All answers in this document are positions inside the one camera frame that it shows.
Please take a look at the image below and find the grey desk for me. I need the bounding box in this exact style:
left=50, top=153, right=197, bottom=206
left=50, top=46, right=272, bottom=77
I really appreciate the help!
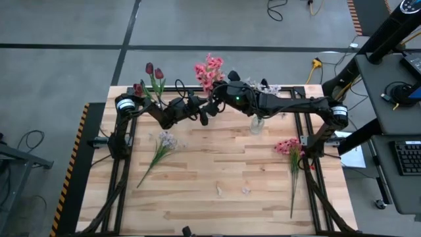
left=354, top=52, right=421, bottom=222

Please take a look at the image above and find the yellow cable by fan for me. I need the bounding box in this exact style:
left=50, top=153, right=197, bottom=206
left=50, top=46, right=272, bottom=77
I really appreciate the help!
left=328, top=77, right=355, bottom=105

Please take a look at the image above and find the pink artificial flower bunch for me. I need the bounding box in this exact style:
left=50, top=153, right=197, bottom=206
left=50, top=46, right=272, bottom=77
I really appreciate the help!
left=274, top=137, right=306, bottom=220
left=205, top=53, right=226, bottom=83
left=193, top=63, right=218, bottom=96

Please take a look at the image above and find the yellow floor cable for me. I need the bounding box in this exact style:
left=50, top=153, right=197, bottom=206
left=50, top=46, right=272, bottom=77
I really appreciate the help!
left=307, top=0, right=326, bottom=17

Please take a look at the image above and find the diamond-cut glass vase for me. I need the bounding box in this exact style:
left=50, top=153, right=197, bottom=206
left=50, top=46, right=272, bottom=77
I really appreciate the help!
left=153, top=97, right=168, bottom=111

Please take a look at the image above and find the black keyboard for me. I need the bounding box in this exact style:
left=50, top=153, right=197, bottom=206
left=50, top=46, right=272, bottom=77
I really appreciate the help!
left=390, top=140, right=421, bottom=176

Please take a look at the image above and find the black aluminium table frame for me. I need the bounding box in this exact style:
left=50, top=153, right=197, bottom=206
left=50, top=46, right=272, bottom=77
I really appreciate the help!
left=77, top=78, right=362, bottom=237

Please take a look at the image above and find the dark red artificial tulip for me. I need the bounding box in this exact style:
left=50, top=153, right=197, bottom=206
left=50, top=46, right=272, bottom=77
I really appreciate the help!
left=154, top=67, right=167, bottom=103
left=145, top=61, right=161, bottom=103
left=132, top=82, right=154, bottom=101

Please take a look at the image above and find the white paper sheet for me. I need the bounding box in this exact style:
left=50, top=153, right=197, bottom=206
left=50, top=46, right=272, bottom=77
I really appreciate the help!
left=335, top=131, right=367, bottom=169

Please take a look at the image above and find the black tower fan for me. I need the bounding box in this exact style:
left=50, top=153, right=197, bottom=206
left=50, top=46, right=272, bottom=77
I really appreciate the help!
left=321, top=0, right=421, bottom=102

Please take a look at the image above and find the grey metal cart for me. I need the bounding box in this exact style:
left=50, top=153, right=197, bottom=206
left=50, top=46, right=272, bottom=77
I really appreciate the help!
left=0, top=131, right=55, bottom=237

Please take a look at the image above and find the yellow power plug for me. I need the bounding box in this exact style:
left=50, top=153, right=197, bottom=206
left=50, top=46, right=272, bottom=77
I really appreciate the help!
left=305, top=57, right=323, bottom=85

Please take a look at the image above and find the hazard-striped black platform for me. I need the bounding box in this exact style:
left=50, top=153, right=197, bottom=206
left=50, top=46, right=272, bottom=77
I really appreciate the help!
left=49, top=102, right=107, bottom=237

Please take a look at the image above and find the black cable loop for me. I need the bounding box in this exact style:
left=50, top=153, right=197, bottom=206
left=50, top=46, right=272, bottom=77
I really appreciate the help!
left=16, top=129, right=46, bottom=153

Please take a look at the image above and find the ribbed round glass vase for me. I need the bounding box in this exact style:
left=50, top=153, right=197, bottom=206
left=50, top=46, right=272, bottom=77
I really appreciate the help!
left=249, top=114, right=266, bottom=135

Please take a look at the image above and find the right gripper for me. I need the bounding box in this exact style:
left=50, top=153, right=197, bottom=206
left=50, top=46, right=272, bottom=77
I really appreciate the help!
left=209, top=69, right=256, bottom=117

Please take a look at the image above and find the orange-striped black floor mat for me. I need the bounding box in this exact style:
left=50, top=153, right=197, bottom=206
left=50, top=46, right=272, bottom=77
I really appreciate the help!
left=346, top=0, right=394, bottom=37

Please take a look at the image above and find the black floor cable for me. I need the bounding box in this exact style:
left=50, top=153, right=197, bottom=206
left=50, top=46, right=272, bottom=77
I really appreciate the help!
left=266, top=0, right=289, bottom=22

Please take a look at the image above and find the white artificial flower bunch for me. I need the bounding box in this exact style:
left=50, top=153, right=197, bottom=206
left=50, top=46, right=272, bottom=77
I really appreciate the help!
left=136, top=130, right=188, bottom=190
left=245, top=77, right=264, bottom=92
left=256, top=78, right=287, bottom=119

